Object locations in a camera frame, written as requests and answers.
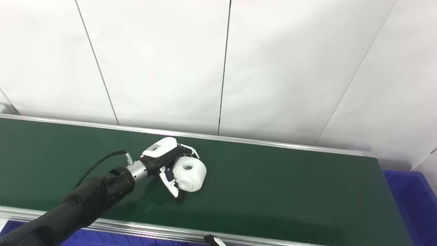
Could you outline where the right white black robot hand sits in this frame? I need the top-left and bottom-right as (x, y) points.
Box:
(203, 234), (226, 246)

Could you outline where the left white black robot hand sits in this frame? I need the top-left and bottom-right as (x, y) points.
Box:
(139, 137), (200, 202)

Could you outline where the white round part with hole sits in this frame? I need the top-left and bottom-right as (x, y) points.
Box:
(172, 155), (207, 192)

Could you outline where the green conveyor belt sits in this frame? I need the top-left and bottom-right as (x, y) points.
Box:
(0, 118), (413, 246)

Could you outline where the blue bin with white parts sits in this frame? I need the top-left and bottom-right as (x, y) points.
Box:
(0, 220), (205, 246)

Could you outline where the empty blue bin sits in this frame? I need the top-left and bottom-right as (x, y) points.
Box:
(383, 169), (437, 246)

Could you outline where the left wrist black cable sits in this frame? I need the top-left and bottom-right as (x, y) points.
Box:
(74, 150), (133, 188)

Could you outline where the aluminium conveyor rail with bracket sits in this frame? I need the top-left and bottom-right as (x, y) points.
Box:
(0, 206), (325, 246)

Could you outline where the thin aluminium conveyor rail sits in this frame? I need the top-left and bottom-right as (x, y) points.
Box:
(0, 114), (379, 158)

